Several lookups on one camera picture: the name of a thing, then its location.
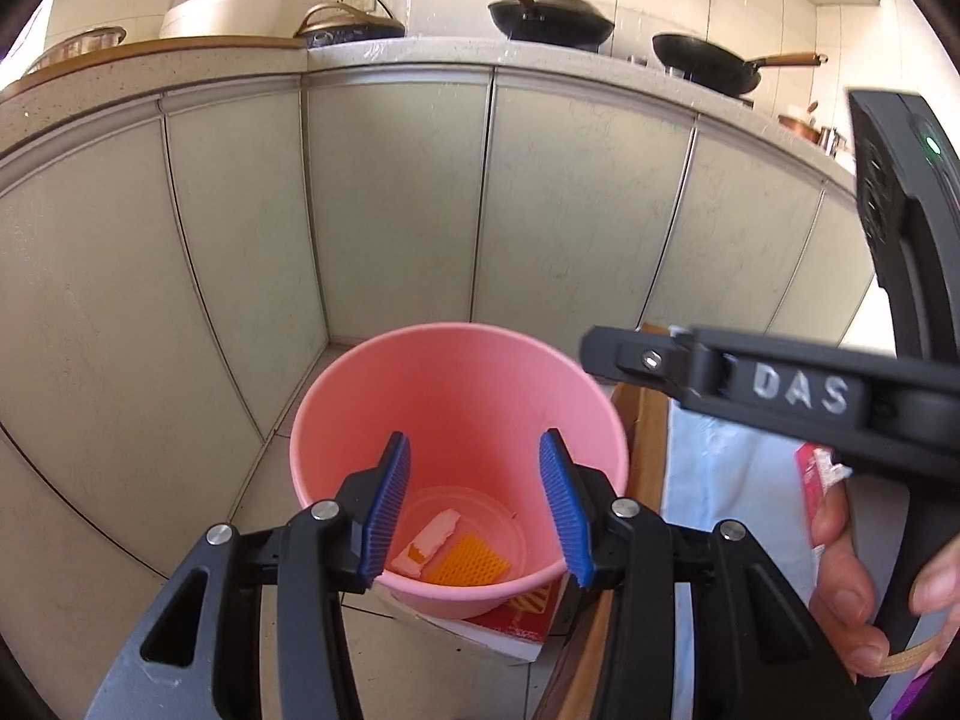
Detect light blue floral tablecloth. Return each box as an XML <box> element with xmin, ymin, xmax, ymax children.
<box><xmin>662</xmin><ymin>283</ymin><xmax>925</xmax><ymax>720</ymax></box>

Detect copper pot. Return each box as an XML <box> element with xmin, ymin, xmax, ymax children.
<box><xmin>778</xmin><ymin>101</ymin><xmax>850</xmax><ymax>158</ymax></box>

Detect red white toothpaste box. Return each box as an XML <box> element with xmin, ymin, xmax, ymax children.
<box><xmin>794</xmin><ymin>444</ymin><xmax>851</xmax><ymax>539</ymax></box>

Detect person's right hand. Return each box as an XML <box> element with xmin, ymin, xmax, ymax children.
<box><xmin>808</xmin><ymin>463</ymin><xmax>960</xmax><ymax>680</ymax></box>

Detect white round basin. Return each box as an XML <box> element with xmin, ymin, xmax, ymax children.
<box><xmin>160</xmin><ymin>0</ymin><xmax>281</xmax><ymax>39</ymax></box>

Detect grey kitchen cabinets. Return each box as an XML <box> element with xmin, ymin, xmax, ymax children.
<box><xmin>2</xmin><ymin>55</ymin><xmax>872</xmax><ymax>572</ymax></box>

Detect steel bowl on counter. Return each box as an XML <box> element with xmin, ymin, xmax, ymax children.
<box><xmin>26</xmin><ymin>26</ymin><xmax>127</xmax><ymax>75</ymax></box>

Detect pink plastic trash bucket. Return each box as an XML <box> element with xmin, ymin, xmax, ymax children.
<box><xmin>290</xmin><ymin>322</ymin><xmax>630</xmax><ymax>619</ymax></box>

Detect red cardboard box under bucket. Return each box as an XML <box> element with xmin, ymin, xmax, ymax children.
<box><xmin>374</xmin><ymin>578</ymin><xmax>568</xmax><ymax>667</ymax></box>

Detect clear plastic wrapper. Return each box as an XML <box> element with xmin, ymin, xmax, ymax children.
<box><xmin>391</xmin><ymin>509</ymin><xmax>460</xmax><ymax>578</ymax></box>

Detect black lidded wok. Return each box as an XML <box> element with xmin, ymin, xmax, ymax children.
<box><xmin>488</xmin><ymin>0</ymin><xmax>615</xmax><ymax>54</ymax></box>

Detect yellow foam net strip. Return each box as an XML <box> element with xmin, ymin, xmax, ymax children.
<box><xmin>421</xmin><ymin>533</ymin><xmax>512</xmax><ymax>587</ymax></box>

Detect black frying pan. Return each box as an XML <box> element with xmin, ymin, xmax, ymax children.
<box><xmin>652</xmin><ymin>32</ymin><xmax>828</xmax><ymax>98</ymax></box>

